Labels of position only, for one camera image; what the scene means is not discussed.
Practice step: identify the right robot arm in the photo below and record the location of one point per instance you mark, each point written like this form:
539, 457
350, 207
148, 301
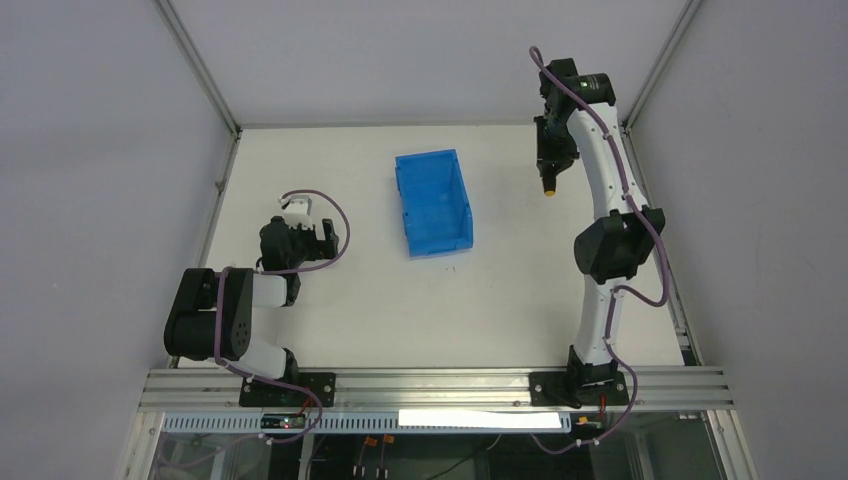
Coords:
579, 124

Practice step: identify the aluminium front rail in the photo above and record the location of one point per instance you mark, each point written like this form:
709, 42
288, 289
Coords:
651, 389

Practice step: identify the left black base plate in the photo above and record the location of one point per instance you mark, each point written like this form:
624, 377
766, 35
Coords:
258, 394

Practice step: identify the blue plastic bin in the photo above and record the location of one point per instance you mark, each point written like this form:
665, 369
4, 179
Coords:
436, 211

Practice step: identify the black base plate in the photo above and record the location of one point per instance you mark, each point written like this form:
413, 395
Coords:
561, 389
258, 394

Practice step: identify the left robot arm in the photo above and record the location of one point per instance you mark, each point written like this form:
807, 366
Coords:
211, 318

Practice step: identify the aluminium frame post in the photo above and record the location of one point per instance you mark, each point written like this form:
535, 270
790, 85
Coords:
671, 44
194, 60

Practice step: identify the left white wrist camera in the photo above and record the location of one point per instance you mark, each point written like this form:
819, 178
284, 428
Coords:
296, 211

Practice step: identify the white slotted cable duct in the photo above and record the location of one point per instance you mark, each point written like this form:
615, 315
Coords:
406, 421

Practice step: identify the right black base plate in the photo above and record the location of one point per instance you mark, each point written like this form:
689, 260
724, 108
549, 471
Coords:
561, 389

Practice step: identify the small green circuit board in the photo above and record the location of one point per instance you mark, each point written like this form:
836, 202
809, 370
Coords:
283, 422

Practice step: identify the left aluminium frame post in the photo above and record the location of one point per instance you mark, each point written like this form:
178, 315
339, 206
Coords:
194, 60

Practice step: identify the black orange screwdriver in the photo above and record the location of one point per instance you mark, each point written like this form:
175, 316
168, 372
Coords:
549, 184

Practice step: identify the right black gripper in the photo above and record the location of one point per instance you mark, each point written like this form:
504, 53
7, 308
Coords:
553, 158

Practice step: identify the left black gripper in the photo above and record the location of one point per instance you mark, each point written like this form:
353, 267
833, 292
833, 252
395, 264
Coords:
317, 241

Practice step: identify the right aluminium frame post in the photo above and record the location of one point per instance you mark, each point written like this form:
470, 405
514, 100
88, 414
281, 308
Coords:
671, 44

